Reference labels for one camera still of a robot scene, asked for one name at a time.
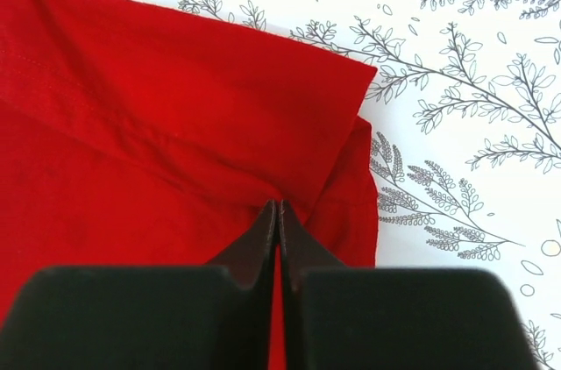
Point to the red t shirt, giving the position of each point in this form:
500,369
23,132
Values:
137,136

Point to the floral patterned table mat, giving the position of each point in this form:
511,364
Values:
465,113

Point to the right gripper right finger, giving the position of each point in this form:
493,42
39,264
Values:
340,317

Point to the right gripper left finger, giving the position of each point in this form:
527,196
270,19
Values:
214,316

